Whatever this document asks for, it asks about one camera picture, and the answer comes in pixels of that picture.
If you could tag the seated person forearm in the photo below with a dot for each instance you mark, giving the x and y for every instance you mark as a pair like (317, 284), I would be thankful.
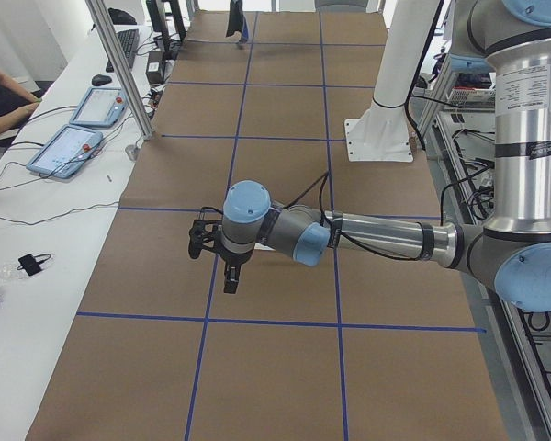
(16, 103)

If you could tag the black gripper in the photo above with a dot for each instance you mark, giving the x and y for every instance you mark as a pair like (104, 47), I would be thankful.
(232, 259)

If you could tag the black monitor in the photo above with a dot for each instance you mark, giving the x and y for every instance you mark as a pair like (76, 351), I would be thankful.
(157, 14)

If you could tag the black computer mouse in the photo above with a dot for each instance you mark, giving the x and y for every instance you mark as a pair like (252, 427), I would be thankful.
(100, 79)

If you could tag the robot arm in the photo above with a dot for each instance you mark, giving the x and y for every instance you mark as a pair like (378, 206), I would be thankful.
(511, 252)

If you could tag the teach pendant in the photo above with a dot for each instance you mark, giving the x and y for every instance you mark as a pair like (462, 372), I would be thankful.
(100, 108)
(66, 152)

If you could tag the small black adapter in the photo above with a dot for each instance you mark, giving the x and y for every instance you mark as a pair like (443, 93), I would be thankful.
(29, 264)

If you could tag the black power brick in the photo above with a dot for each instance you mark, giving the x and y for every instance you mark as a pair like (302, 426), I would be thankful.
(155, 67)

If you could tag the far teach pendant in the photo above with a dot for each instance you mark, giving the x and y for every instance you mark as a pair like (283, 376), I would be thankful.
(100, 108)

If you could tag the near teach pendant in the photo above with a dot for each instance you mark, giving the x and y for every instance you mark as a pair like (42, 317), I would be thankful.
(66, 152)

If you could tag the aluminium frame post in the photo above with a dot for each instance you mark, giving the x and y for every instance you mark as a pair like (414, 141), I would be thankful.
(115, 54)

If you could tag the black keyboard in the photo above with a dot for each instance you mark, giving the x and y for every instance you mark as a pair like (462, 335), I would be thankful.
(129, 40)

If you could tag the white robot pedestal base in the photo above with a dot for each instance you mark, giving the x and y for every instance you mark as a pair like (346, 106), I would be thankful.
(382, 134)

